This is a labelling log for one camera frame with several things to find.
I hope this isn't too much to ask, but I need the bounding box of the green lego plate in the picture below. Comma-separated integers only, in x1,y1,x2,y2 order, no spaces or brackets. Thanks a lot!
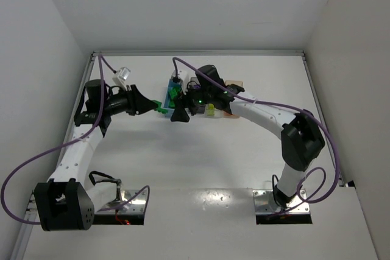
153,100,168,114

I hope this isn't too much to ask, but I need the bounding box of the lime brick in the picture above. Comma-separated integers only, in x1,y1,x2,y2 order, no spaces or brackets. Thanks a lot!
205,104,216,117

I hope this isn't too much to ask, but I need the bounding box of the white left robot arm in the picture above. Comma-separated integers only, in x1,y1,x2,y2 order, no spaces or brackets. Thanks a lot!
34,79,158,231

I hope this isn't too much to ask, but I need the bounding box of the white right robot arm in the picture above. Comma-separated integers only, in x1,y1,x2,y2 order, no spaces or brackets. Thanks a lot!
169,65,325,209

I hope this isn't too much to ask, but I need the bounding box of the smoky grey container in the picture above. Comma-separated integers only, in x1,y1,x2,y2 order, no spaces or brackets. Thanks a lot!
186,77,205,114

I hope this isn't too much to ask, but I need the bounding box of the blue container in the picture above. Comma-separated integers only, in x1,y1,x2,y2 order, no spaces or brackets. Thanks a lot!
163,79,182,118

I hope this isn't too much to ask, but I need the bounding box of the clear transparent container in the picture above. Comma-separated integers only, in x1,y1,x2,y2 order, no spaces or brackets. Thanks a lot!
204,104,223,119

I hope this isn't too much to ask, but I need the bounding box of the amber transparent container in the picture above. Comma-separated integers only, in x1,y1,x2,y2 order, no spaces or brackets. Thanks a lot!
224,79,244,119

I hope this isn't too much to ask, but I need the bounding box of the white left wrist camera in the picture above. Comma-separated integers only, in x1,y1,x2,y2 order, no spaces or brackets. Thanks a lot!
112,67,131,89

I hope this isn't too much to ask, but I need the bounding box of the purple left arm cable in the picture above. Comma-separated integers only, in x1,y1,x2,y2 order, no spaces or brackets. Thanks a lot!
1,54,151,226

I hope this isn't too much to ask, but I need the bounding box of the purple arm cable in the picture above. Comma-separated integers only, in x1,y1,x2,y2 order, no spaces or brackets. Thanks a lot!
172,57,341,217
1,54,151,226

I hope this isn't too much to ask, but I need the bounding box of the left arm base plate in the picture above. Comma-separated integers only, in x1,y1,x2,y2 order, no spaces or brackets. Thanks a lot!
93,186,150,226

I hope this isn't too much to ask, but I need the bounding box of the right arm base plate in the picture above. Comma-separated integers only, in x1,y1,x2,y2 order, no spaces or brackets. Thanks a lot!
253,188,311,217

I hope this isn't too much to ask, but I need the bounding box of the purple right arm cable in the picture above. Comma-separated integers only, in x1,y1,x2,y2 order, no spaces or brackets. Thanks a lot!
172,57,341,217

